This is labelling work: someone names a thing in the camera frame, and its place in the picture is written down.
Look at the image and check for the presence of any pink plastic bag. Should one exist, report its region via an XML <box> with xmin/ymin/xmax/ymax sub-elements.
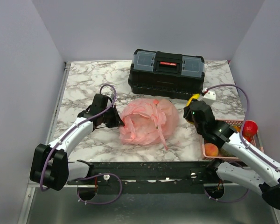
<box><xmin>119</xmin><ymin>98</ymin><xmax>179</xmax><ymax>150</ymax></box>

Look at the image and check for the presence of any black mounting rail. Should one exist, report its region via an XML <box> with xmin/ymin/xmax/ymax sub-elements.
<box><xmin>67</xmin><ymin>161</ymin><xmax>220</xmax><ymax>194</ymax></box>

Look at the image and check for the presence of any green yellow patterned fake fruit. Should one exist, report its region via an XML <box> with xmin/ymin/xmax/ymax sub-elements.
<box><xmin>219</xmin><ymin>148</ymin><xmax>235</xmax><ymax>157</ymax></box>

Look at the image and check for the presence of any red fake apple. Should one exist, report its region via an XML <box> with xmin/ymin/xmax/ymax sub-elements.
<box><xmin>242</xmin><ymin>120</ymin><xmax>258</xmax><ymax>137</ymax></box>

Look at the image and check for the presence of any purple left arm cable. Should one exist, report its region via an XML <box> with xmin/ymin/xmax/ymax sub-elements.
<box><xmin>39</xmin><ymin>84</ymin><xmax>123</xmax><ymax>206</ymax></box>

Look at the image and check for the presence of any orange fake peach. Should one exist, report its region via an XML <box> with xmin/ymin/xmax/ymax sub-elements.
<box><xmin>204</xmin><ymin>143</ymin><xmax>219</xmax><ymax>157</ymax></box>

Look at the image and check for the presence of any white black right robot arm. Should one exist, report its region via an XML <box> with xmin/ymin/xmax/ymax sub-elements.
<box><xmin>183</xmin><ymin>100</ymin><xmax>280</xmax><ymax>210</ymax></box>

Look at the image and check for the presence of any black toolbox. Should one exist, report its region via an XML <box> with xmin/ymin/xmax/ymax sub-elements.
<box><xmin>128</xmin><ymin>49</ymin><xmax>205</xmax><ymax>100</ymax></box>

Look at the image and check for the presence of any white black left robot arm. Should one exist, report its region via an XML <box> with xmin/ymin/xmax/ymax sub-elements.
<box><xmin>29</xmin><ymin>94</ymin><xmax>124</xmax><ymax>191</ymax></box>

